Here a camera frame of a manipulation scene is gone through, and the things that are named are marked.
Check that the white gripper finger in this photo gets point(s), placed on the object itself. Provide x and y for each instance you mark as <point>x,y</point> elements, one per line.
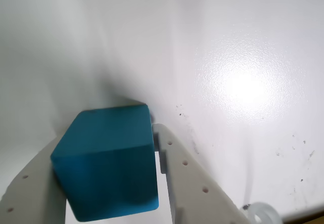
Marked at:
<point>30,198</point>
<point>192,191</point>

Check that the blue cube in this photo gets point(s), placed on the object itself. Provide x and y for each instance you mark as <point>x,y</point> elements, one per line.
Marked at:
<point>106,163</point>

